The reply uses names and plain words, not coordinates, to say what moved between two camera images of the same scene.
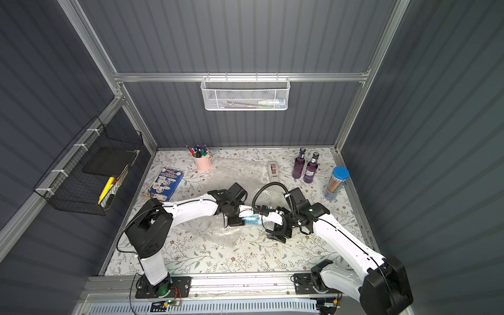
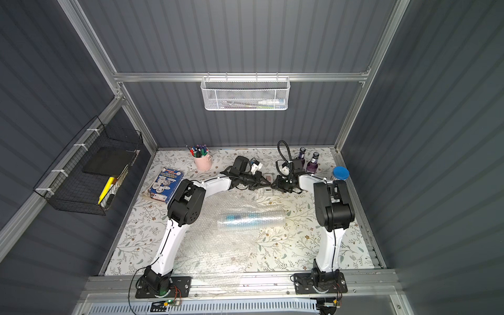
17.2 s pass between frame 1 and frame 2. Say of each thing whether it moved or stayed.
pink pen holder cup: stayed
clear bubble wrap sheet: moved
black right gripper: moved
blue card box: stayed
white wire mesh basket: stayed
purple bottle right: stayed
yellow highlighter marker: stayed
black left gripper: moved
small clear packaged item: moved
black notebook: stayed
